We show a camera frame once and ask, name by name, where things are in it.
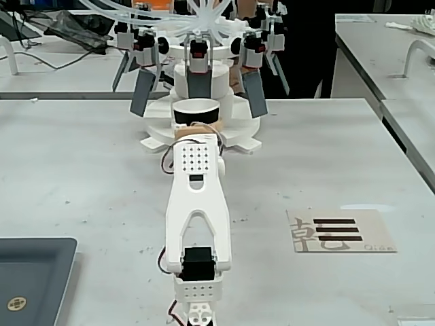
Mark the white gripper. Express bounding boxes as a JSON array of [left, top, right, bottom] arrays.
[[174, 119, 224, 145]]

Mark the black paper cup white rim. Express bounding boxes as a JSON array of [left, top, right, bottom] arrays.
[[172, 97, 220, 127]]

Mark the grey valve lever paddle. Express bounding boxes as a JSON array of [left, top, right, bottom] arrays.
[[241, 70, 269, 118], [128, 67, 154, 118], [187, 71, 213, 100], [111, 50, 133, 92], [266, 50, 290, 96]]

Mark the clear plastic tube bundle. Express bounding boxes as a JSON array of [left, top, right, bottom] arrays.
[[76, 0, 252, 38]]

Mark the person in black clothes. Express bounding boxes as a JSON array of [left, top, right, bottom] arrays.
[[280, 0, 338, 99]]

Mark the black plastic bag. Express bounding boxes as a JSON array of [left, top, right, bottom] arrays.
[[43, 9, 116, 56]]

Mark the trigram card with black bars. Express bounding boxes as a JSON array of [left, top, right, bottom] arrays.
[[286, 208, 398, 254]]

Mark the dark monitor screen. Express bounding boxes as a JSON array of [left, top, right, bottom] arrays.
[[0, 5, 42, 42]]

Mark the dark grey tray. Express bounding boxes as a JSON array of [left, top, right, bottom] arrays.
[[0, 237, 79, 326]]

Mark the white crumpled tissue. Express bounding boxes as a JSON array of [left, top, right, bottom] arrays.
[[385, 9, 435, 36]]

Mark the red black servo cable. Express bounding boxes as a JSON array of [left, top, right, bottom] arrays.
[[160, 145, 176, 175]]

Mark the black cable on table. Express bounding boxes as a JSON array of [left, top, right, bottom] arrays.
[[13, 37, 103, 73]]

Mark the white curved table bracket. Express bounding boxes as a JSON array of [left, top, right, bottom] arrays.
[[403, 38, 435, 79], [0, 35, 18, 76]]

